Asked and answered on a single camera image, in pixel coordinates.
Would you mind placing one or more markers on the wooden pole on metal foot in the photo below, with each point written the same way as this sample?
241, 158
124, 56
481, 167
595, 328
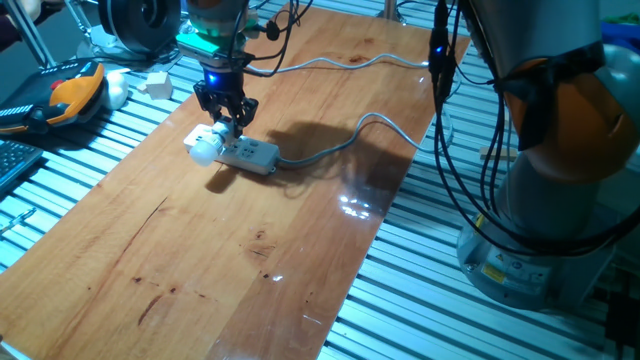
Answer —
391, 10

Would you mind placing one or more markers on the orange wooden board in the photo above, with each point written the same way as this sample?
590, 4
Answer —
150, 260

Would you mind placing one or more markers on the black keyboard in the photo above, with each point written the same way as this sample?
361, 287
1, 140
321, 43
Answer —
15, 160

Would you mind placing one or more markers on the small metal tool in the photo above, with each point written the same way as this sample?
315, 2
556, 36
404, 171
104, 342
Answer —
20, 218

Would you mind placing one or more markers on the silver and orange robot arm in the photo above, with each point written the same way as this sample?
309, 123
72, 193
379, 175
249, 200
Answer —
540, 30

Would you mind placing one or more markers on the white power strip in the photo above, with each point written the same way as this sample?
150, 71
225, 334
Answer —
255, 152

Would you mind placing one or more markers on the black and orange teach pendant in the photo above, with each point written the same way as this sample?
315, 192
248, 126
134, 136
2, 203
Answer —
75, 95

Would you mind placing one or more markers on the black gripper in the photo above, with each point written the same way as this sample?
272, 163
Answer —
222, 87

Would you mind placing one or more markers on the slanted support pole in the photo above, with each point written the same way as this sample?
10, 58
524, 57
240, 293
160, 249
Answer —
32, 35

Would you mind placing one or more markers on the operator bare hand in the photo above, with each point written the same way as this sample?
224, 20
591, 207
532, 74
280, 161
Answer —
30, 7

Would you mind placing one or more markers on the pale wooden block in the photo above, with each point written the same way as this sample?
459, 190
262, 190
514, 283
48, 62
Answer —
159, 85

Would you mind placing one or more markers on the black filament spool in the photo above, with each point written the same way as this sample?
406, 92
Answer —
120, 25

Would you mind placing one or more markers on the small wooden piece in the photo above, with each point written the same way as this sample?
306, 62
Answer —
487, 153

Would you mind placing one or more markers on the blue bag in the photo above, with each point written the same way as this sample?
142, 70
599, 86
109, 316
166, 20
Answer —
625, 32

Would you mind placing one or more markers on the white egg-shaped object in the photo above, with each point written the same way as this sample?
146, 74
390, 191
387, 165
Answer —
117, 90

